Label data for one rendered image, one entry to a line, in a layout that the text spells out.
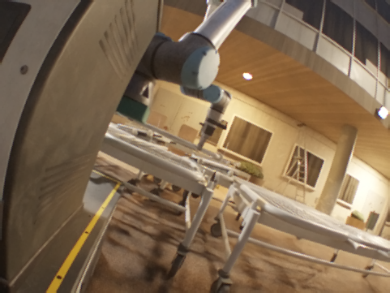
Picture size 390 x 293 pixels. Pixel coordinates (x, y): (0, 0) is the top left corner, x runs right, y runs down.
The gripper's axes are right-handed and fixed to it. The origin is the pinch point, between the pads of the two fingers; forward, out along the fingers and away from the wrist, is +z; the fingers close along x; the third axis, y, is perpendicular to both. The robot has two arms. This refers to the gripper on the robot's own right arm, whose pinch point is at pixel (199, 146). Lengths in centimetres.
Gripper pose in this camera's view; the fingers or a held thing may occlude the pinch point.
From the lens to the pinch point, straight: 115.9
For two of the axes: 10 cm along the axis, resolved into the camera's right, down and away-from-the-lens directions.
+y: -9.1, -4.0, -1.5
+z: -4.2, 8.9, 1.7
